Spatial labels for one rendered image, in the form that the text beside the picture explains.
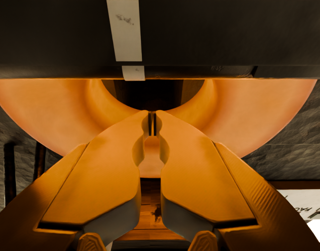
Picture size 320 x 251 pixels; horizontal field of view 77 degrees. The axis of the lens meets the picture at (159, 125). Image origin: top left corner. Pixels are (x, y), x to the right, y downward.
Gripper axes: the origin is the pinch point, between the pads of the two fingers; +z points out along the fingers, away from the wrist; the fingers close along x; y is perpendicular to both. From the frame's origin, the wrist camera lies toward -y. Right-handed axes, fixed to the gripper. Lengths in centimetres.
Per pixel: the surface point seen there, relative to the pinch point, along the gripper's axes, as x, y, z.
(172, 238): 1.6, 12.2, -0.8
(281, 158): 22.5, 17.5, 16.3
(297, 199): 30.9, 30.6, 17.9
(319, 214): 40, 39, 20
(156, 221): 0.2, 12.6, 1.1
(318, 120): 17.3, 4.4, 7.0
